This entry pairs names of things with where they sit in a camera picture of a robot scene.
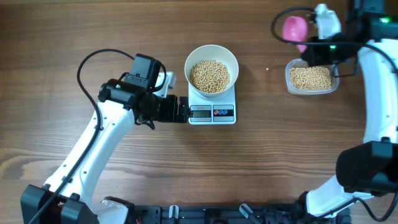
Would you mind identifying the pink measuring scoop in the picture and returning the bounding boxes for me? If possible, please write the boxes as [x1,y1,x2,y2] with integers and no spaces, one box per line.
[282,16,308,42]

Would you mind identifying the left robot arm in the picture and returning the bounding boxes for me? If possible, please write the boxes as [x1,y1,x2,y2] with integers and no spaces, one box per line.
[21,54,188,223]

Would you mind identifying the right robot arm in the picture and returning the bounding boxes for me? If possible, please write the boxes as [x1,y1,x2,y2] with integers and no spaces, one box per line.
[302,1,397,220]

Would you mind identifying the white digital kitchen scale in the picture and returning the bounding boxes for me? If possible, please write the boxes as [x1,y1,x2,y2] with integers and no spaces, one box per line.
[188,85,236,125]

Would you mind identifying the soybeans in bowl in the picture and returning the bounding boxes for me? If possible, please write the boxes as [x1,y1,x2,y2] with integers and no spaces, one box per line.
[189,60,231,93]

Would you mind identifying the white bowl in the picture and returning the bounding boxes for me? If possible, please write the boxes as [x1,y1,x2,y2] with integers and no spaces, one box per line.
[184,45,239,96]

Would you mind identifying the pile of soybeans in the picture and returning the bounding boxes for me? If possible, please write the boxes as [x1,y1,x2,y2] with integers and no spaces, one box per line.
[289,66,331,90]

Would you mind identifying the clear plastic container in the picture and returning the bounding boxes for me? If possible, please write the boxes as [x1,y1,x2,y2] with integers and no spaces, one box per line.
[285,58,340,95]

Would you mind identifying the right black cable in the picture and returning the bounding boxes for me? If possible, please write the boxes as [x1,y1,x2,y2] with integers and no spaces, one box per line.
[271,6,398,222]

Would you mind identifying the black cable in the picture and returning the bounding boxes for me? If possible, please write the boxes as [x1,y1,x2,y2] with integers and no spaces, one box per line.
[271,6,398,222]
[27,49,136,224]

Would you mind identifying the left black cable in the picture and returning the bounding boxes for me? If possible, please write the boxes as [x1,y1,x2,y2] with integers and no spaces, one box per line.
[27,49,136,224]

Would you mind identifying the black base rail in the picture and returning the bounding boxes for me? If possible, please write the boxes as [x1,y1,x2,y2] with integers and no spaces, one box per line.
[130,204,351,224]

